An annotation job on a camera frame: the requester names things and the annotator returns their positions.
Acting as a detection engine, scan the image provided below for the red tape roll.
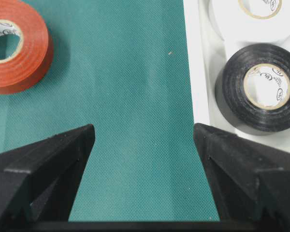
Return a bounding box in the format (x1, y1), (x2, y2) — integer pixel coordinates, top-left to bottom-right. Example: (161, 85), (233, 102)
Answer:
(0, 0), (54, 94)

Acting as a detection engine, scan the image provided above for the black tape roll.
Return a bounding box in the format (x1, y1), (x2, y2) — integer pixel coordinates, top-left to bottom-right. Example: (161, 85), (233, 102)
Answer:
(215, 43), (290, 135)

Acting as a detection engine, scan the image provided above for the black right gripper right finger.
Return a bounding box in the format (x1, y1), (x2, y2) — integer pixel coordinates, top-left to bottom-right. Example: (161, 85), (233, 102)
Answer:
(193, 123), (290, 232)

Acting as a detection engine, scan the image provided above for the white plastic tray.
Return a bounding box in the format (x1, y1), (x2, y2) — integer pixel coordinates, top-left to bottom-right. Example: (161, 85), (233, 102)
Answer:
(183, 0), (290, 152)

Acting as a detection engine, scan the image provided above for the white tape roll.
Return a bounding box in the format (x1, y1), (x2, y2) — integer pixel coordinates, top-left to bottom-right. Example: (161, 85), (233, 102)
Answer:
(209, 0), (290, 43)

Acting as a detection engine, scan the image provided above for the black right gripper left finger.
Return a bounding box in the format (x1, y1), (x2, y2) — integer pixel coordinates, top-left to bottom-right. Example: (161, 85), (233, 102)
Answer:
(0, 124), (95, 232)

